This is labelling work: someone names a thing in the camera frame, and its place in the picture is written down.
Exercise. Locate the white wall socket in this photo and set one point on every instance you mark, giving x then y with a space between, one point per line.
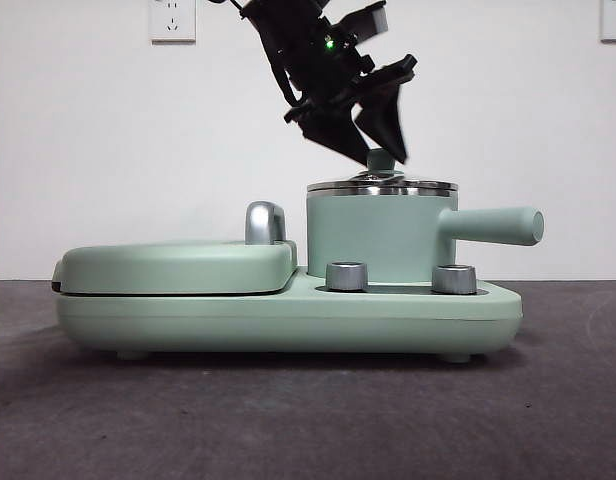
172 22
615 20

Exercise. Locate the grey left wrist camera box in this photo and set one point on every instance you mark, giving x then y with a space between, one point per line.
378 17

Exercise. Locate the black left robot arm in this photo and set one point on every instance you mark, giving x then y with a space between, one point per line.
288 10

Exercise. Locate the mint green grill lid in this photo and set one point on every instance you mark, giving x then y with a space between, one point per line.
178 265

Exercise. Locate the silver control knob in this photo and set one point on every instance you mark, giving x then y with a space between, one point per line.
454 280
347 277

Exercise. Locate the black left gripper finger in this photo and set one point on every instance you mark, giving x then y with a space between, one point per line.
385 125
338 132

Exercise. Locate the glass pot lid green knob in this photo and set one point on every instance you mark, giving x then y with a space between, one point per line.
383 186

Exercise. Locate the mint green breakfast maker base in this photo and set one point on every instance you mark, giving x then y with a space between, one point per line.
238 320

